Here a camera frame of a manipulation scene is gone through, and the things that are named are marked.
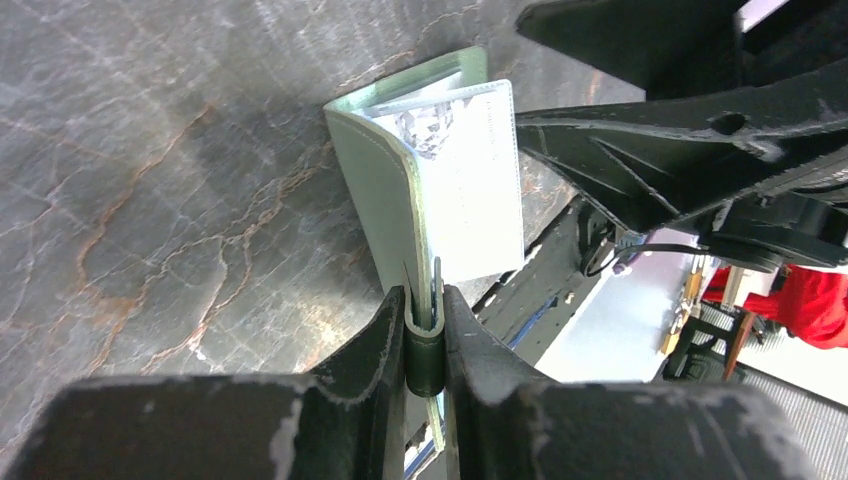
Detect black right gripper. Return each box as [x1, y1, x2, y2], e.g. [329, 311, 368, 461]
[515, 0, 847, 271]

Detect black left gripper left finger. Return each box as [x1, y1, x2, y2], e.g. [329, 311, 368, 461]
[6, 287, 406, 479]

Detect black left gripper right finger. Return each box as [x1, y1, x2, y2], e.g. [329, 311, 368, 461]
[443, 285, 817, 479]

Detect person in background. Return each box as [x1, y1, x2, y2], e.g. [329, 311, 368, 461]
[743, 265, 847, 350]

